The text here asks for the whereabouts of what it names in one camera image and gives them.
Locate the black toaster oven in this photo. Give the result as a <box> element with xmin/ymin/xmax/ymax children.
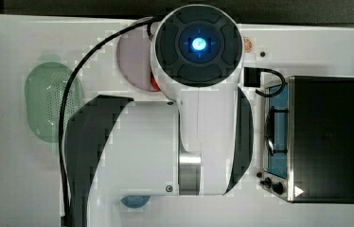
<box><xmin>260</xmin><ymin>76</ymin><xmax>354</xmax><ymax>204</ymax></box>

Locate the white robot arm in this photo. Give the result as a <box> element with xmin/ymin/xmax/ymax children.
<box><xmin>64</xmin><ymin>5</ymin><xmax>253</xmax><ymax>227</ymax></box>

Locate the red ketchup bottle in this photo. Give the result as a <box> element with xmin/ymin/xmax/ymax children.
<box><xmin>150</xmin><ymin>76</ymin><xmax>161</xmax><ymax>91</ymax></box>

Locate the grey round plate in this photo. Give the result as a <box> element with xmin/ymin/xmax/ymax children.
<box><xmin>116</xmin><ymin>17</ymin><xmax>159</xmax><ymax>92</ymax></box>

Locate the blue bowl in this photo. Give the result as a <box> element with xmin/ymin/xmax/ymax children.
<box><xmin>121</xmin><ymin>196</ymin><xmax>150</xmax><ymax>209</ymax></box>

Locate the orange slice toy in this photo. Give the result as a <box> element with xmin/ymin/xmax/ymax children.
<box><xmin>243</xmin><ymin>37</ymin><xmax>253</xmax><ymax>53</ymax></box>

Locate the green perforated colander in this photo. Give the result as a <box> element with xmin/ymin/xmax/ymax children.
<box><xmin>25</xmin><ymin>62</ymin><xmax>72</xmax><ymax>143</ymax></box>

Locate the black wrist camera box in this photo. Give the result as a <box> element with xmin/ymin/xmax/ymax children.
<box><xmin>244</xmin><ymin>67</ymin><xmax>261</xmax><ymax>88</ymax></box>

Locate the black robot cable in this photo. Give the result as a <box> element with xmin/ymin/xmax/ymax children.
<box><xmin>58</xmin><ymin>15</ymin><xmax>167</xmax><ymax>227</ymax></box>

